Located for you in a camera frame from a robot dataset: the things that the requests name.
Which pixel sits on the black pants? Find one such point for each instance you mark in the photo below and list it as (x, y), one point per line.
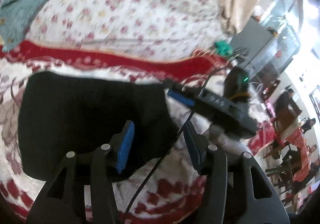
(59, 114)

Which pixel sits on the green small object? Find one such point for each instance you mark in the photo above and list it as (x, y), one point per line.
(223, 48)

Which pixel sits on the white floral quilt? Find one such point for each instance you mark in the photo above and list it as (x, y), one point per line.
(154, 29)

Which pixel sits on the red white floral blanket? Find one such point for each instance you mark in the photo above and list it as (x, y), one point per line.
(166, 189)

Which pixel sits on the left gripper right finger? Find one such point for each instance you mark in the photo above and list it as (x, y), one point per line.
(236, 190)

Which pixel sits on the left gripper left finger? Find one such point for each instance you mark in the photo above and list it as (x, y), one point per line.
(61, 200)

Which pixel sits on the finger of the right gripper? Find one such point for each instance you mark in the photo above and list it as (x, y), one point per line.
(184, 99)

